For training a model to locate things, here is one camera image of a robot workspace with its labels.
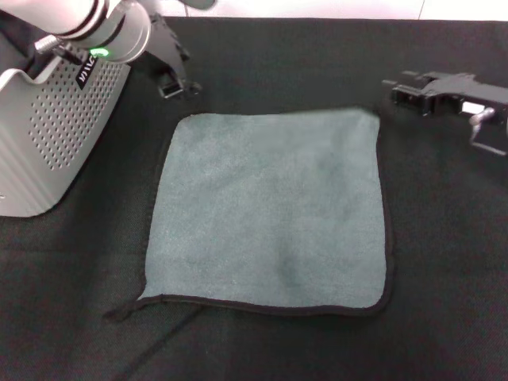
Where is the silver right wrist connector plug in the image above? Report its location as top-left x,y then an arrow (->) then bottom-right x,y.
468,107 -> 498,129

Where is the grey yellow towel black trim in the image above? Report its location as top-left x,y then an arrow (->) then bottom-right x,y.
103,106 -> 398,323

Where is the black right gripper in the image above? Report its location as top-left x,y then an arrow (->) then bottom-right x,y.
381,70 -> 508,121

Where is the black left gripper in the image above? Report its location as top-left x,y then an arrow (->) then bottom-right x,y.
135,13 -> 202,101

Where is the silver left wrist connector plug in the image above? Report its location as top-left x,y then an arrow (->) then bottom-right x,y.
34,34 -> 85,67

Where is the black fabric box liner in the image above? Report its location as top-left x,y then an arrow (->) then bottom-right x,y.
0,18 -> 45,79

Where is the grey right wrist cable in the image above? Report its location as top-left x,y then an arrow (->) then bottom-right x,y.
469,121 -> 508,156

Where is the grey perforated storage box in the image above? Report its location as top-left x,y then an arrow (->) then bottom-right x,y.
0,58 -> 133,217

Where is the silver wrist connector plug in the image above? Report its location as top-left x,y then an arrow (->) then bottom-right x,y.
468,107 -> 498,129
34,34 -> 85,67

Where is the black tablecloth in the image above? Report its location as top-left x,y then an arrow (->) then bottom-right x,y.
0,15 -> 508,381

